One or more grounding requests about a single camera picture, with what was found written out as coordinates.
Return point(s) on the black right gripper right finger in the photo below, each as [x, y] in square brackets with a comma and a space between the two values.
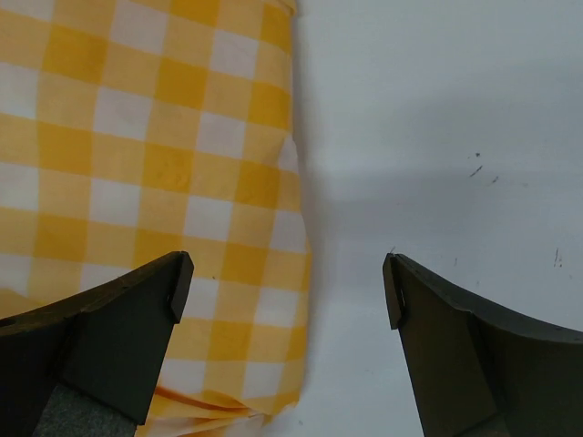
[478, 368]

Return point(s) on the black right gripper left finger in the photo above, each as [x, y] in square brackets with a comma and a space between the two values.
[88, 365]

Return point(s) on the yellow white checkered cloth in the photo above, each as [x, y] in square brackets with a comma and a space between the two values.
[130, 129]

